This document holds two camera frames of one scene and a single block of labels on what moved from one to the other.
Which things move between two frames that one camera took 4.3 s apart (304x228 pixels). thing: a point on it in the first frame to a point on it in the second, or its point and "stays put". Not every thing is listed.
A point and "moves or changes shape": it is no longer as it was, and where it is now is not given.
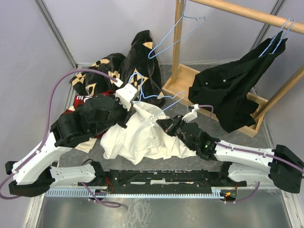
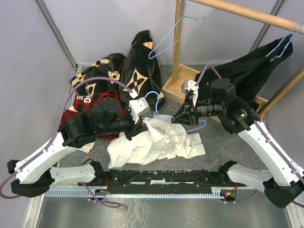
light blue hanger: (172, 28) stays put
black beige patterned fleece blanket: (139, 68) stays put
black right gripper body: (175, 128) to (203, 109)
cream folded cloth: (86, 147) stays put
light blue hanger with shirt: (276, 35) to (298, 32)
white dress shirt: (143, 139) moves or changes shape
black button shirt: (225, 86) moves or changes shape
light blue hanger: (142, 96) to (156, 114)
